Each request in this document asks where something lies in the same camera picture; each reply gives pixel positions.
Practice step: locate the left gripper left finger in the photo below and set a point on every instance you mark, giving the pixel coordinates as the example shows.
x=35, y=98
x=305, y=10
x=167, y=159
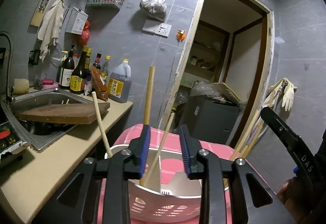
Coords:
x=95, y=185

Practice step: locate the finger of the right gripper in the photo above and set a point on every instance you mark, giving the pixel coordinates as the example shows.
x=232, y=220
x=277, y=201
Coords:
x=310, y=168

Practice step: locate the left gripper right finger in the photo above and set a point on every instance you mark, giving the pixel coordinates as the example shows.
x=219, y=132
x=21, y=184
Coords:
x=229, y=185

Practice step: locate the chopsticks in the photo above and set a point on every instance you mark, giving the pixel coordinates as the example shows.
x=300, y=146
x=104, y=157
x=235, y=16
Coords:
x=250, y=137

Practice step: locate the long chopstick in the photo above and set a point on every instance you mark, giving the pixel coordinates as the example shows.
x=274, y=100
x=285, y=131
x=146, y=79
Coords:
x=149, y=96

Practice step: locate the right hand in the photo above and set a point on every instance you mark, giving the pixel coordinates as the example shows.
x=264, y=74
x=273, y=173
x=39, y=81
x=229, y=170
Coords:
x=304, y=204

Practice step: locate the short chopstick in basket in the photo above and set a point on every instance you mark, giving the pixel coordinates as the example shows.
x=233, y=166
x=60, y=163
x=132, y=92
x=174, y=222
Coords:
x=161, y=144

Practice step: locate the white plastic utensil basket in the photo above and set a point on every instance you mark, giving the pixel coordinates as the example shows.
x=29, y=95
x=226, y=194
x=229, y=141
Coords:
x=169, y=196

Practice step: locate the beige countertop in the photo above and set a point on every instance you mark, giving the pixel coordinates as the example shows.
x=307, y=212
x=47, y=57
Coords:
x=26, y=185

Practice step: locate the brown cutting board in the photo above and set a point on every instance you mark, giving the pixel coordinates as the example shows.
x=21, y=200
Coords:
x=76, y=114

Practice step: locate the steel sink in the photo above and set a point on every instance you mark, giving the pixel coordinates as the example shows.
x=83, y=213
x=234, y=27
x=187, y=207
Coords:
x=39, y=135

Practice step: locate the pink checkered tablecloth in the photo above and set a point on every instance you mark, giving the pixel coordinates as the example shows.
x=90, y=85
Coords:
x=171, y=141

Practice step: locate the dark cabinet in doorway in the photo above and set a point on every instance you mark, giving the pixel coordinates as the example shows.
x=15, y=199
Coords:
x=208, y=119

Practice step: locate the brown snack packet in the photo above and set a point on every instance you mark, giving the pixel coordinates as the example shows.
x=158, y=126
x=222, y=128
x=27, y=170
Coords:
x=100, y=89

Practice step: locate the dark soy sauce bottle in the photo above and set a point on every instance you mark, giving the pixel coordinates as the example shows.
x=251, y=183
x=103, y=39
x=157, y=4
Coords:
x=78, y=76

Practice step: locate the large oil jug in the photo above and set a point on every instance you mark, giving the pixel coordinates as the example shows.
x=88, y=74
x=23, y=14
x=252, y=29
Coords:
x=120, y=82

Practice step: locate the black bottle white label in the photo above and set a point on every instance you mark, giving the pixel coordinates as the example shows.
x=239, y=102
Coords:
x=67, y=69

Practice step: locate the red plastic bag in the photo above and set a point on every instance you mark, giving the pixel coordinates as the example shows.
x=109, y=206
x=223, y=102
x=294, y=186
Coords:
x=85, y=35

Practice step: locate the white hanging towel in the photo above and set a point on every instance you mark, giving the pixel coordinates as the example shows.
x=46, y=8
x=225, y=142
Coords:
x=50, y=28

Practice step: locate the metal box grater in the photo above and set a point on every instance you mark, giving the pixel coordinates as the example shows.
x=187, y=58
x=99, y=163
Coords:
x=76, y=21

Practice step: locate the wooden knife holder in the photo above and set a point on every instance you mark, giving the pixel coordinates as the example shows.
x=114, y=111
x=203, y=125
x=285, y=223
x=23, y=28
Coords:
x=39, y=13

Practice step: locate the hanging plastic bag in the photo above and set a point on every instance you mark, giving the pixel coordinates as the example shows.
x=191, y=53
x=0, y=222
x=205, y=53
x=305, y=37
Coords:
x=154, y=8

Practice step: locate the white gloves on wall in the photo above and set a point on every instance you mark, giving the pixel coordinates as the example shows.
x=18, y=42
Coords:
x=283, y=89

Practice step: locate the wooden door frame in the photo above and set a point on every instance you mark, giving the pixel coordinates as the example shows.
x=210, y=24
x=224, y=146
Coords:
x=230, y=44

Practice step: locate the orange wall hook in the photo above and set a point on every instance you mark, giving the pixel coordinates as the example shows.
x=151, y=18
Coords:
x=181, y=34

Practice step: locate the wall socket plate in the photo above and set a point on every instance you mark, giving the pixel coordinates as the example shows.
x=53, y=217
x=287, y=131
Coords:
x=157, y=28

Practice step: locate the wire wall shelf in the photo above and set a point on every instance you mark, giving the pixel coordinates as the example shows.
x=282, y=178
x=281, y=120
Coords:
x=105, y=3

